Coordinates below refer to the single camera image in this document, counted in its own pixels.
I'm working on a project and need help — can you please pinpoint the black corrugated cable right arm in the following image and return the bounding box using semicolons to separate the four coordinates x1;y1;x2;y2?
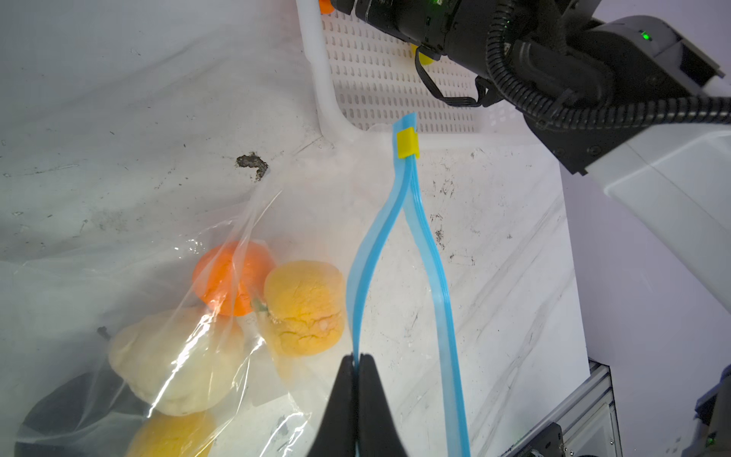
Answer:
484;0;731;129

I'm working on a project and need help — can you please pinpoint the cream white pear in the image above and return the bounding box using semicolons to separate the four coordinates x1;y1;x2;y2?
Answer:
108;308;247;416

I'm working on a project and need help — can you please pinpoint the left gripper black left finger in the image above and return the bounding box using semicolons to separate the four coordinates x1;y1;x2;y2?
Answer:
308;354;358;457

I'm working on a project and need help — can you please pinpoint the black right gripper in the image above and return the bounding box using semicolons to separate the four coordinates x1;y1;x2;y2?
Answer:
333;0;725;174

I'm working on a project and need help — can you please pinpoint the round yellow lemon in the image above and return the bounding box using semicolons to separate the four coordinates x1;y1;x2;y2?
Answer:
264;260;346;357

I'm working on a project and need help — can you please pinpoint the black avocado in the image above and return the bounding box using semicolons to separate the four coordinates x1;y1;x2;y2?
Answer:
13;326;150;457

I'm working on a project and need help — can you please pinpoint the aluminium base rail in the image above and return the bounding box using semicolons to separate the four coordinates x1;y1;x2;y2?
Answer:
504;360;622;456

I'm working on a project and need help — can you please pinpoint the yellow pear-shaped lemon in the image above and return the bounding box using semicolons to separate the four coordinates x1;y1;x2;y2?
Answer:
126;412;217;457

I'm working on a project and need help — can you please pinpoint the clear zip top bag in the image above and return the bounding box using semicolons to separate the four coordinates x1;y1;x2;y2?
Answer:
1;113;469;456

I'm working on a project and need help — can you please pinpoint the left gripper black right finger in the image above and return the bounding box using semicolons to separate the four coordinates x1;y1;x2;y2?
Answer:
357;354;407;457

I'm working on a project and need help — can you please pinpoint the yellow banana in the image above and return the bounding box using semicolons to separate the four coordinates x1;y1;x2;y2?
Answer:
410;45;434;67

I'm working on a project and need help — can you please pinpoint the white perforated plastic basket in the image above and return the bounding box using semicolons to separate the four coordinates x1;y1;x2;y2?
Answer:
297;1;537;149

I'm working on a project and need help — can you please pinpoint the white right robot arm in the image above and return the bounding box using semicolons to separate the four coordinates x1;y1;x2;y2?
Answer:
333;1;730;305

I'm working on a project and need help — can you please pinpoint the large orange fruit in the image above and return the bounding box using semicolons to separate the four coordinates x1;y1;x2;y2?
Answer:
319;0;335;15

